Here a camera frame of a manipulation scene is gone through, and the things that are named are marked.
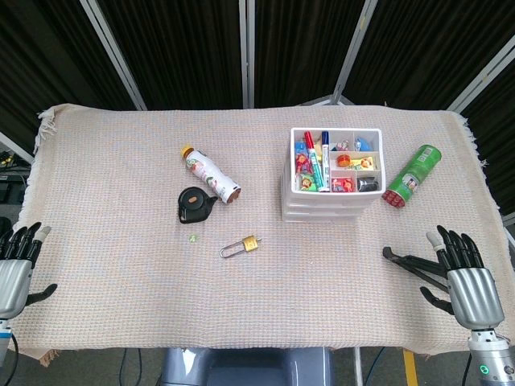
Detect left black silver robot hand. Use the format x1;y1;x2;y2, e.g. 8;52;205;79
0;221;59;322

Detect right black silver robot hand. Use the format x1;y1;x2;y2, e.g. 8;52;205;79
419;224;506;331

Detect clear plastic drawer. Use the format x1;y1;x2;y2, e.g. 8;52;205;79
282;207;361;224
281;191;382;211

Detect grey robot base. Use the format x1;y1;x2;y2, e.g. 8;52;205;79
160;347;335;386

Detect white drawer organizer box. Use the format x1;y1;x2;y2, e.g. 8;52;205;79
280;127;388;224

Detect beige woven tablecloth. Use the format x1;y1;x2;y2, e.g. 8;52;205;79
7;103;509;367

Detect green chips can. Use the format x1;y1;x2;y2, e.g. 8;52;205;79
381;144;443;209

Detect white table leg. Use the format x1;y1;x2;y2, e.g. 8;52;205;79
352;347;364;386

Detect yellow snack packet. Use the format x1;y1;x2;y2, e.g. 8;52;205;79
348;155;377;170

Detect red capped green marker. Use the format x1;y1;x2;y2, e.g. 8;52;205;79
303;131;328;193

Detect blue capped white marker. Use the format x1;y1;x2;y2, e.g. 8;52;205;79
319;130;332;162

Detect red cartoon snack packets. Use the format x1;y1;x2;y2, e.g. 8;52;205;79
295;140;313;173

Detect drink bottle with yellow cap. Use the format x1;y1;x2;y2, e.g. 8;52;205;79
179;145;242;206

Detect brass padlock with long shackle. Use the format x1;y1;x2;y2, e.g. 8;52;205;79
219;235;265;259

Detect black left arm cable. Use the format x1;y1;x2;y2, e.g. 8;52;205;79
0;333;19;386

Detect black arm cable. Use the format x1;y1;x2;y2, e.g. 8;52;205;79
0;333;19;386
462;349;474;386

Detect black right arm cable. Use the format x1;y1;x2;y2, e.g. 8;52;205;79
462;349;474;386

